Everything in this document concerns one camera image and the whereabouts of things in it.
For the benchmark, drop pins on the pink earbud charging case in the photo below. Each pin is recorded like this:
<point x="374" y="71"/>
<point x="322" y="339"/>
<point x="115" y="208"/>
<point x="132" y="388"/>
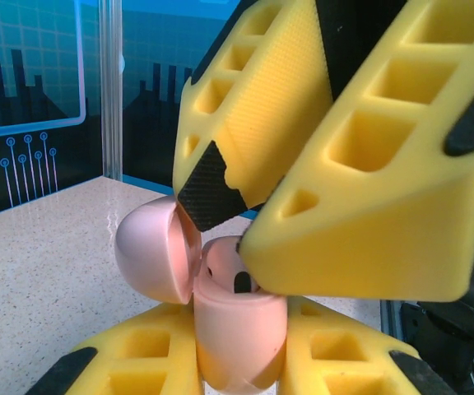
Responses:
<point x="237" y="329"/>

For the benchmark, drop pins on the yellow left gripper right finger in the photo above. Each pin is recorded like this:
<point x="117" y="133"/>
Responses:
<point x="335" y="354"/>

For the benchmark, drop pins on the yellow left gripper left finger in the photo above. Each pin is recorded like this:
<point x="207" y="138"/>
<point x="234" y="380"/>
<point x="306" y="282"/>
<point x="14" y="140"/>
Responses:
<point x="138" y="349"/>

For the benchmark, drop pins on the aluminium frame post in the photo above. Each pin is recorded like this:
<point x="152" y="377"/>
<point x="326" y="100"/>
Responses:
<point x="111" y="82"/>

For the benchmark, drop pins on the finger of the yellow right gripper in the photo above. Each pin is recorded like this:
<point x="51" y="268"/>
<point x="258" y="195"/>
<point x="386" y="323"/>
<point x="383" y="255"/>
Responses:
<point x="270" y="103"/>
<point x="385" y="205"/>

